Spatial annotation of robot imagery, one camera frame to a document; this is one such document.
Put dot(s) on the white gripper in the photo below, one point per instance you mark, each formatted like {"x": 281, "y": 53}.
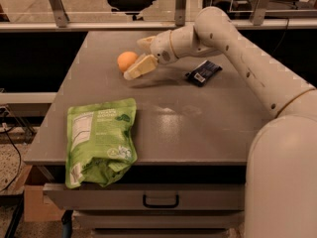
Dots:
{"x": 161, "y": 48}

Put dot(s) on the orange fruit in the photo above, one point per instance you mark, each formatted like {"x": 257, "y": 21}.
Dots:
{"x": 125, "y": 60}

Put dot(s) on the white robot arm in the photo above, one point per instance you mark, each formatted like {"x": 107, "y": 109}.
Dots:
{"x": 281, "y": 173}

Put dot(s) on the green rice chip bag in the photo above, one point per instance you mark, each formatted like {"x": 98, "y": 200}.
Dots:
{"x": 100, "y": 148}

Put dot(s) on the dark blue snack packet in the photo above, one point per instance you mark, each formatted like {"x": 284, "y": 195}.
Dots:
{"x": 200, "y": 75}

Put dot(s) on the grey top drawer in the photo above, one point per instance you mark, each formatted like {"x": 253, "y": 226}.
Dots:
{"x": 128, "y": 196}

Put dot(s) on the grey drawer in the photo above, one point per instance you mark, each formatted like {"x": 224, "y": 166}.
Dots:
{"x": 159, "y": 219}
{"x": 128, "y": 196}

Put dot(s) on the grey lower drawer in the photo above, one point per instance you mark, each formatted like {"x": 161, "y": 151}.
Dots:
{"x": 159, "y": 219}

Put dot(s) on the cardboard box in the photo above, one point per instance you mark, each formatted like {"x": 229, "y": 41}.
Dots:
{"x": 37, "y": 206}

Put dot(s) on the metal railing frame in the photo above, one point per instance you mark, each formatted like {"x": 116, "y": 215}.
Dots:
{"x": 24, "y": 15}

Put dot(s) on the black drawer handle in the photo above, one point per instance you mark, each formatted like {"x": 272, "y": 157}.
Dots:
{"x": 160, "y": 202}

